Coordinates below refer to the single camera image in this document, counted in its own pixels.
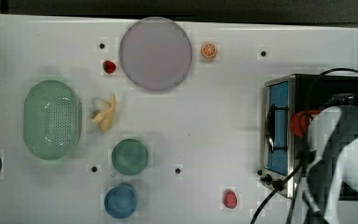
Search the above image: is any pink strawberry toy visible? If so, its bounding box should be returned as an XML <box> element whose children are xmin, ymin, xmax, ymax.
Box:
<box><xmin>223</xmin><ymin>189</ymin><xmax>238</xmax><ymax>209</ymax></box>

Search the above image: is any red strawberry toy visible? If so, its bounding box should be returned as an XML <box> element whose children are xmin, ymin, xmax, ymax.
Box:
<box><xmin>103</xmin><ymin>61</ymin><xmax>117</xmax><ymax>74</ymax></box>

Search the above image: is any green oval colander basket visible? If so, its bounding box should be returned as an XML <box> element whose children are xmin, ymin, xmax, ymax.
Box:
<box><xmin>23</xmin><ymin>80</ymin><xmax>82</xmax><ymax>161</ymax></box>

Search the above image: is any black toaster oven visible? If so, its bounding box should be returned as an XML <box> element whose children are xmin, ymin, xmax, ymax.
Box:
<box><xmin>258</xmin><ymin>74</ymin><xmax>358</xmax><ymax>199</ymax></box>

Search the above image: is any black oven door handle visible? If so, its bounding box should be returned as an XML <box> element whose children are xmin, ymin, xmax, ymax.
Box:
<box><xmin>265</xmin><ymin>104</ymin><xmax>289</xmax><ymax>153</ymax></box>

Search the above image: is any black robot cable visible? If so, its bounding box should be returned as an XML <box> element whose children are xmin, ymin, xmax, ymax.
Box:
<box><xmin>319</xmin><ymin>67</ymin><xmax>358</xmax><ymax>80</ymax></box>

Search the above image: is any red ketchup bottle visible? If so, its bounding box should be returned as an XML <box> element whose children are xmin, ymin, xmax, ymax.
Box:
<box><xmin>290</xmin><ymin>110</ymin><xmax>321</xmax><ymax>137</ymax></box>

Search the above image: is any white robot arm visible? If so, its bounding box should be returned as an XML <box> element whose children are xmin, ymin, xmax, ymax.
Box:
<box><xmin>299</xmin><ymin>105</ymin><xmax>358</xmax><ymax>224</ymax></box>

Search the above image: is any peeled banana toy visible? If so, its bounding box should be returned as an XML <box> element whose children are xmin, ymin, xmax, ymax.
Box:
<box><xmin>92</xmin><ymin>94</ymin><xmax>117</xmax><ymax>132</ymax></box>

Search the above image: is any grey round plate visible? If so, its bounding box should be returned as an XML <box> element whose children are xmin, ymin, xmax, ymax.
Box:
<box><xmin>119</xmin><ymin>17</ymin><xmax>193</xmax><ymax>91</ymax></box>

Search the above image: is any orange slice toy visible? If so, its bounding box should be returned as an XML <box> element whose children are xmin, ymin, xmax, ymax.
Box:
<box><xmin>200</xmin><ymin>42</ymin><xmax>217</xmax><ymax>59</ymax></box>

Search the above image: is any black oven power cable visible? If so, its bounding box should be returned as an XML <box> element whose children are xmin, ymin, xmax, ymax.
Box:
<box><xmin>249</xmin><ymin>161</ymin><xmax>304</xmax><ymax>224</ymax></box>

